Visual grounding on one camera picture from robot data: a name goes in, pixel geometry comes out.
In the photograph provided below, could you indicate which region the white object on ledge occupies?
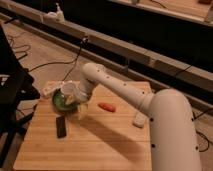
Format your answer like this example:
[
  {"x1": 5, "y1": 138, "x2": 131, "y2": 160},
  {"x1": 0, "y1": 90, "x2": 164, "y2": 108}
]
[{"x1": 45, "y1": 4, "x2": 65, "y2": 22}]

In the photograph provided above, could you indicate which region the green plate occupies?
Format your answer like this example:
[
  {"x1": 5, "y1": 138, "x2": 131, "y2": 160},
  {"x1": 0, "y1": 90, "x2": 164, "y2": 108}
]
[{"x1": 52, "y1": 89, "x2": 78, "y2": 111}]

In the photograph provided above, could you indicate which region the white sponge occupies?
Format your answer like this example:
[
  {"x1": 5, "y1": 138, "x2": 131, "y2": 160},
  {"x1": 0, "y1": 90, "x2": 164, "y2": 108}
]
[{"x1": 133, "y1": 112, "x2": 147, "y2": 128}]

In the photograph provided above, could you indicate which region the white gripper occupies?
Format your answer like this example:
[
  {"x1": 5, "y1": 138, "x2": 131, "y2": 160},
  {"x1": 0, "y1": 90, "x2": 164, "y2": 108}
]
[{"x1": 65, "y1": 91, "x2": 89, "y2": 120}]

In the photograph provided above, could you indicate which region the orange carrot toy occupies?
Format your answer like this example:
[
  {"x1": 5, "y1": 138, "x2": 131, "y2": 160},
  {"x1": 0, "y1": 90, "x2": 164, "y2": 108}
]
[{"x1": 98, "y1": 102, "x2": 116, "y2": 112}]

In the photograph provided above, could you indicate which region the white cup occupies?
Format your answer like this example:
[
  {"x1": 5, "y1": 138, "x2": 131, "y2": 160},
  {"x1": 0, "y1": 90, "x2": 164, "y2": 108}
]
[{"x1": 60, "y1": 82, "x2": 77, "y2": 98}]

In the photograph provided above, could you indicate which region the black eraser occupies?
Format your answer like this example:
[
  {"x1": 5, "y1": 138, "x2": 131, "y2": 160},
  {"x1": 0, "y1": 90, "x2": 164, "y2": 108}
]
[{"x1": 56, "y1": 116, "x2": 66, "y2": 138}]

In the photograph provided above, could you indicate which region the white power strip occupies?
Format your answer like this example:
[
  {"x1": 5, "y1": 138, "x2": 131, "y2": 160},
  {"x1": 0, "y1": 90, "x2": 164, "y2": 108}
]
[{"x1": 41, "y1": 81, "x2": 63, "y2": 98}]

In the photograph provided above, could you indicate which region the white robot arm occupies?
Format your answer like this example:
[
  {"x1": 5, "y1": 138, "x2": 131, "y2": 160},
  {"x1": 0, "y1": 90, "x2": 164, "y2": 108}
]
[{"x1": 67, "y1": 63, "x2": 202, "y2": 171}]

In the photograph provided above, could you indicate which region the black cables right floor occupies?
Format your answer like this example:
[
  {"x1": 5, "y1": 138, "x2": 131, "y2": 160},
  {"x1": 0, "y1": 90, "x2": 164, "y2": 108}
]
[{"x1": 191, "y1": 106, "x2": 213, "y2": 154}]

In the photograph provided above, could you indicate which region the black cable on floor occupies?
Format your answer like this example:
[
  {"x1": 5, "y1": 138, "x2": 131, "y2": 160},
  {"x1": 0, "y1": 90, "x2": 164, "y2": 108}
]
[{"x1": 6, "y1": 34, "x2": 90, "y2": 82}]

